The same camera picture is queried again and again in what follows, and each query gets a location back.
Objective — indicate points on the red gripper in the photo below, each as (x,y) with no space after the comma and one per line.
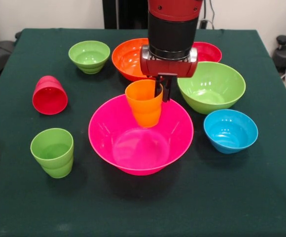
(168,67)

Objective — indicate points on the orange cup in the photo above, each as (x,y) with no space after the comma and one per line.
(144,108)

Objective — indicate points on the large pink bowl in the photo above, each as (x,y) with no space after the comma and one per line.
(140,148)

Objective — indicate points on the red cup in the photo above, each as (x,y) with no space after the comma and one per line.
(49,100)

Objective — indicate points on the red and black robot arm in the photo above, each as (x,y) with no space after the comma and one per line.
(172,27)

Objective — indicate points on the large orange bowl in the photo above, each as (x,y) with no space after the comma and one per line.
(127,59)

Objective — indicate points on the large green bowl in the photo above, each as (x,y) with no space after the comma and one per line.
(209,84)

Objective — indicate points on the small red bowl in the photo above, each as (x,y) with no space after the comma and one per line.
(208,53)

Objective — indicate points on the black power plug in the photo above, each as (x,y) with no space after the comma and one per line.
(203,24)

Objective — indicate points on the small blue bowl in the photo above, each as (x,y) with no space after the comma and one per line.
(229,133)

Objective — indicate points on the small green bowl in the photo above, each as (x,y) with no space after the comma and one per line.
(88,55)

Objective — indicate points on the dark green tablecloth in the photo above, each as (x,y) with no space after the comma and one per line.
(143,202)

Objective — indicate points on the green cup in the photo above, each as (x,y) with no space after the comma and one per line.
(51,153)

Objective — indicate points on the black office chair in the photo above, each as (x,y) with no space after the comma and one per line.
(0,53)

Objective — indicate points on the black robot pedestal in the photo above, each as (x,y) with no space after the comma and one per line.
(125,12)

